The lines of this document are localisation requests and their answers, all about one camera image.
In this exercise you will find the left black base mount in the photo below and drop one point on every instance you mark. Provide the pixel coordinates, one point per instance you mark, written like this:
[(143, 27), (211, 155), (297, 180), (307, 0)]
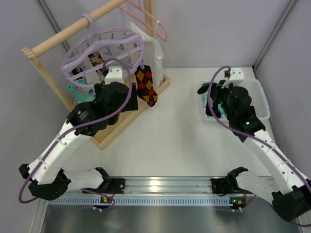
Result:
[(116, 186)]

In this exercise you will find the black tan argyle sock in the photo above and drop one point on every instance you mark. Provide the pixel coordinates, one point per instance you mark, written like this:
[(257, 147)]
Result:
[(95, 59)]

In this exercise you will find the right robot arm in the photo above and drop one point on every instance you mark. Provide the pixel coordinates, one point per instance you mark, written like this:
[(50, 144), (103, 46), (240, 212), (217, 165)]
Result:
[(290, 195)]

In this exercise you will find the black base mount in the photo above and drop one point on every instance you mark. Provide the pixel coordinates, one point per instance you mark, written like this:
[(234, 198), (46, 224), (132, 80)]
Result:
[(220, 186), (116, 186)]

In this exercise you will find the mint green sock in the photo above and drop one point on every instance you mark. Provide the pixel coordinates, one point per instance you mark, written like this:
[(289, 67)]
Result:
[(219, 108), (82, 94)]

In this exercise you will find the pink clothes hanger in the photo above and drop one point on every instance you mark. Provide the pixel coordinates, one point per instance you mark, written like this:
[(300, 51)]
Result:
[(154, 27)]

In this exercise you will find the aluminium mounting rail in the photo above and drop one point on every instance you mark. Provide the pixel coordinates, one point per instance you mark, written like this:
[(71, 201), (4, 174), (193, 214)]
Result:
[(184, 184)]

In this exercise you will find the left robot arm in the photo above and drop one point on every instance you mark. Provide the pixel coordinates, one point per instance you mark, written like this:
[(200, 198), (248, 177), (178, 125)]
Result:
[(45, 177)]

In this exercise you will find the purple round clip hanger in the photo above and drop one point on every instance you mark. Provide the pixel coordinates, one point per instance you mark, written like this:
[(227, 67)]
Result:
[(123, 44)]

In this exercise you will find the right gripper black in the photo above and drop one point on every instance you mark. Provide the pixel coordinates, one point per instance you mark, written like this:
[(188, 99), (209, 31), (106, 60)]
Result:
[(212, 100)]

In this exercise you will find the white plastic basket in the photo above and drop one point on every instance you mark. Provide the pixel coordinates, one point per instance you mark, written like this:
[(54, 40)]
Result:
[(257, 95)]

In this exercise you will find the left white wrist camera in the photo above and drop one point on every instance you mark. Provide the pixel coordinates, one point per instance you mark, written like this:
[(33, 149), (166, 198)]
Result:
[(115, 74)]

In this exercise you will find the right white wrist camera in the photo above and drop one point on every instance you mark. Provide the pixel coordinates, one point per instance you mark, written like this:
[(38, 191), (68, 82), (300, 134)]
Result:
[(236, 77)]

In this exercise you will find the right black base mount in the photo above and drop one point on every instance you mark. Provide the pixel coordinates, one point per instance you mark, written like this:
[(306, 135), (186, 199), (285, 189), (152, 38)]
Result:
[(220, 186)]

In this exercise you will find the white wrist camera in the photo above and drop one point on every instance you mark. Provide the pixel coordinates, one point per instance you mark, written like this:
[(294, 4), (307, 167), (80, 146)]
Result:
[(115, 74), (236, 77)]

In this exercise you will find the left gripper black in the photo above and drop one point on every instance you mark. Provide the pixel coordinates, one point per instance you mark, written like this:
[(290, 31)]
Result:
[(131, 98)]

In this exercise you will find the black red yellow argyle sock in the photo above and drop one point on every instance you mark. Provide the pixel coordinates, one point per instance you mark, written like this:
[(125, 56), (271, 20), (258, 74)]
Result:
[(145, 90)]

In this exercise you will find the white garment on hanger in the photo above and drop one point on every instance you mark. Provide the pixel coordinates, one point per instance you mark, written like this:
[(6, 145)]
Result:
[(153, 53)]

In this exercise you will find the black blue sock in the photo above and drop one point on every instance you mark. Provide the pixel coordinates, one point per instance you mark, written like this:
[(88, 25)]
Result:
[(76, 71)]

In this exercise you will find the grey slotted cable duct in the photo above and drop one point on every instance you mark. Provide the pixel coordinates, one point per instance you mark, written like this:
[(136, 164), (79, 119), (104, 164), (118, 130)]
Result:
[(150, 200)]

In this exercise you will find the black sock with grey patches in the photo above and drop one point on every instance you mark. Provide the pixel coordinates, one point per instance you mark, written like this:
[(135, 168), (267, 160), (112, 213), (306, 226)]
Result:
[(203, 90)]

